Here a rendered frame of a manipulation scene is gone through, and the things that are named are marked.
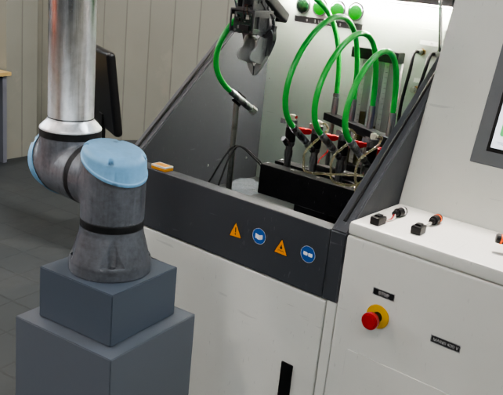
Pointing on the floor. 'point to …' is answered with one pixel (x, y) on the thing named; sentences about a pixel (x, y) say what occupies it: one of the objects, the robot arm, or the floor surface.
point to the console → (485, 294)
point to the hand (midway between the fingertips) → (256, 69)
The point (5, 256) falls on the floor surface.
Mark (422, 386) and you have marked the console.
